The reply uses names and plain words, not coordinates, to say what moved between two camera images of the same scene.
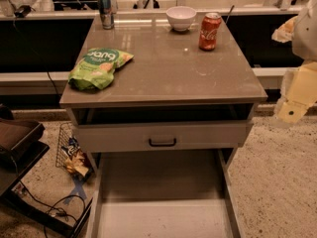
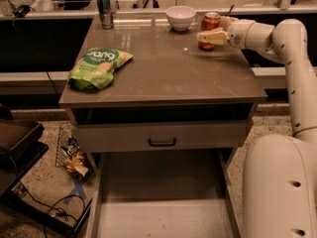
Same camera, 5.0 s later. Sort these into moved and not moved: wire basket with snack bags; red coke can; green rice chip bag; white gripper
Moved: white gripper
Not moved: green rice chip bag; wire basket with snack bags; red coke can
